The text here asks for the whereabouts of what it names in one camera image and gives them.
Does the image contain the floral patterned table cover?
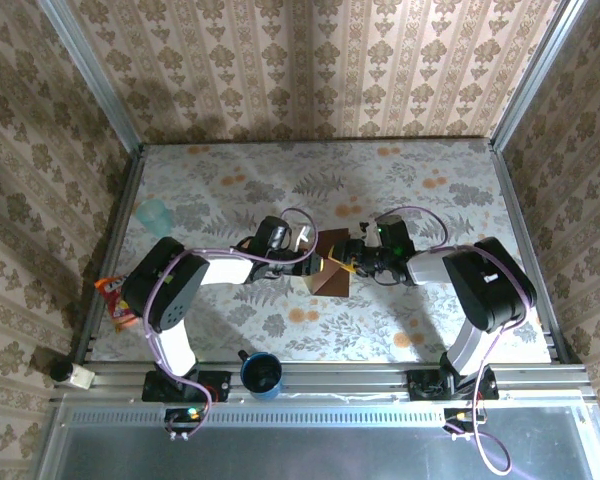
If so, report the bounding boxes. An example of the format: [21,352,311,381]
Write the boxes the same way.
[90,140,554,364]

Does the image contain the blue mug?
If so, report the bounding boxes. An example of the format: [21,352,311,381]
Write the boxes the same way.
[237,349,284,401]

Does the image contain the translucent teal plastic cup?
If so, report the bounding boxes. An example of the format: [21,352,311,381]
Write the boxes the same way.
[134,198,174,236]

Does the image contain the red orange snack packet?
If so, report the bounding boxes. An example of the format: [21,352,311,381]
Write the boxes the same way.
[93,274,136,334]

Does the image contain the small connector board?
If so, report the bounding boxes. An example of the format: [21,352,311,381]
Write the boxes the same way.
[443,407,486,441]
[164,407,206,441]

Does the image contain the grey metal tray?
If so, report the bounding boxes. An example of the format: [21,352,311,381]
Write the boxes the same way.
[33,394,600,480]

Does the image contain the white and black cylinder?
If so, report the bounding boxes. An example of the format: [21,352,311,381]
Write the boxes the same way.
[49,360,95,390]

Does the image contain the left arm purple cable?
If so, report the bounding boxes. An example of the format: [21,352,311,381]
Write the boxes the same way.
[142,207,317,441]

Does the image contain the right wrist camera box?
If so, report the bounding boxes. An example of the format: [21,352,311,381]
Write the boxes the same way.
[374,214,415,261]

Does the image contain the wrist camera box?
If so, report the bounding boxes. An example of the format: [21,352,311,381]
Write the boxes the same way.
[374,214,415,261]
[256,215,314,251]

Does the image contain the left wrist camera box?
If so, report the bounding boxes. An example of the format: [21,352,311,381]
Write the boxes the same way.
[256,215,314,251]

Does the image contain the long aluminium base rail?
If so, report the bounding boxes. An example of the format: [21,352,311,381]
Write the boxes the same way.
[49,362,597,404]

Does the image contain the aluminium side rail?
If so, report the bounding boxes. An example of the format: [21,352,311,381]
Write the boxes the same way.
[488,142,571,365]
[72,144,146,365]

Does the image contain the aluminium frame post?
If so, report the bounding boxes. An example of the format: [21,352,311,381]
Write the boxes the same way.
[488,0,582,152]
[35,0,145,154]

